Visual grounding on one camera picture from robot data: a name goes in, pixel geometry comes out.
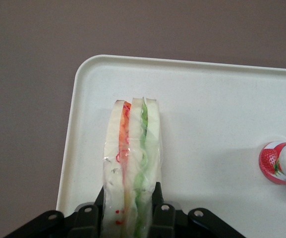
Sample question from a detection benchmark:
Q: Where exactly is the strawberry yogurt cup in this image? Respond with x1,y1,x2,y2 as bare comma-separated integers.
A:
258,139,286,186

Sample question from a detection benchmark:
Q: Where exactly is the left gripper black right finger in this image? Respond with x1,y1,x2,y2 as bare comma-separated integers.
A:
147,182,247,238

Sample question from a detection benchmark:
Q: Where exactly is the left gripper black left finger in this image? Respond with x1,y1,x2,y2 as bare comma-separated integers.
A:
2,187,106,238

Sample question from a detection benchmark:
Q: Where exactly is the cream plastic tray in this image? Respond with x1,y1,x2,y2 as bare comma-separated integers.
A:
56,54,286,238

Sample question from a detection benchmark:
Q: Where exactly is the triangular sandwich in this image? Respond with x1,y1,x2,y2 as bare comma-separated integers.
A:
102,97,164,238

